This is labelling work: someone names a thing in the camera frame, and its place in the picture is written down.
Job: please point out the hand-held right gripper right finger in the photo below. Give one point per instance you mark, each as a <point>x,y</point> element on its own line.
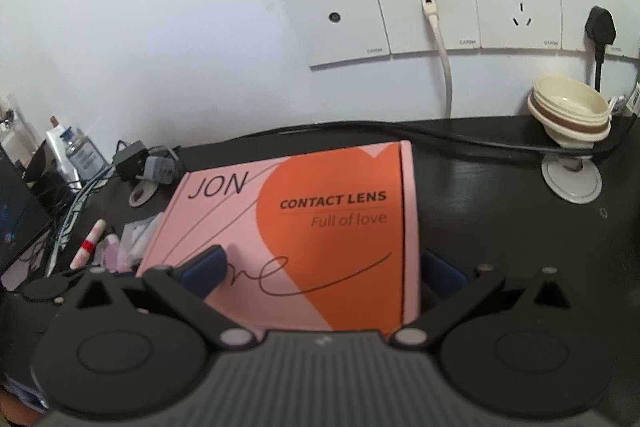
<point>445,277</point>

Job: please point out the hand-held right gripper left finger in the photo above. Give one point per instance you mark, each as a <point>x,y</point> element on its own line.
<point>202,272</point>

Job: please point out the pink cardboard box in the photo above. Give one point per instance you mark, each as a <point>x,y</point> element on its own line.
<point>320,227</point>

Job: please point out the black desktop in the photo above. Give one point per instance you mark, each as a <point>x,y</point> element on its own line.
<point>500,217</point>

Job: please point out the white and red glue stick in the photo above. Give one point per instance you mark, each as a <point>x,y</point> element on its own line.
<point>89,244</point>

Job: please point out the clear plastic sachet bag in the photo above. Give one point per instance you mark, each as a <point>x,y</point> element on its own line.
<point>140,234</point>

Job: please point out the black computer monitor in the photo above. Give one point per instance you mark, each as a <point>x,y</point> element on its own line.
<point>20,217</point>

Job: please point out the purple cosmetic tube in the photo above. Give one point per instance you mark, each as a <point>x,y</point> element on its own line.
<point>116,252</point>

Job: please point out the white round disc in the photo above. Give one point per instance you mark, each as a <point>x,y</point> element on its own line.
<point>142,196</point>

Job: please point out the blue-grey charger plug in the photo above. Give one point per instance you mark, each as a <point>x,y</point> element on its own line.
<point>159,169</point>

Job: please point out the black power adapter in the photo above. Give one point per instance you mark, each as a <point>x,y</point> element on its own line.
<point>129,159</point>

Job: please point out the white standing tube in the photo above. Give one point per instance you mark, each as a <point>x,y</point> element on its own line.
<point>62,152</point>

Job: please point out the white round stand base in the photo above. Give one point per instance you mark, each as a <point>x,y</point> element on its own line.
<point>572,182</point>

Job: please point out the cream stacked plastic funnels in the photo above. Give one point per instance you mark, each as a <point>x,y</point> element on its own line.
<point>570,107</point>

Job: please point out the black power plug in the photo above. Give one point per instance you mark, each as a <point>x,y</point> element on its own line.
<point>600,24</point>

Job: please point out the white network wall plate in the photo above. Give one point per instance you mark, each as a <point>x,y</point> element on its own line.
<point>400,7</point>

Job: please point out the white coaxial wall plate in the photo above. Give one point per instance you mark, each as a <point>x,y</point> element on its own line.
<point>332,17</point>

